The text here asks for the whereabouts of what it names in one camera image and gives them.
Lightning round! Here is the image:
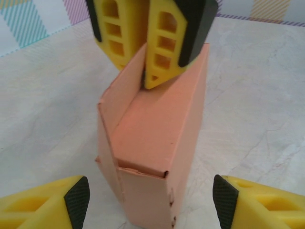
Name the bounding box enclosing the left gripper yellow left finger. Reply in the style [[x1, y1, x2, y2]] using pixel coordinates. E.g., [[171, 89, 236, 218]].
[[0, 175, 91, 229]]

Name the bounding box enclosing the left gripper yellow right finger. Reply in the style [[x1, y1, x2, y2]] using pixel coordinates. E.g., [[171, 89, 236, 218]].
[[212, 174, 305, 229]]

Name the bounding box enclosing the orange paper box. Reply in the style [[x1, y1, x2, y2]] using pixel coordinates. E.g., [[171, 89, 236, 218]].
[[95, 42, 211, 229]]

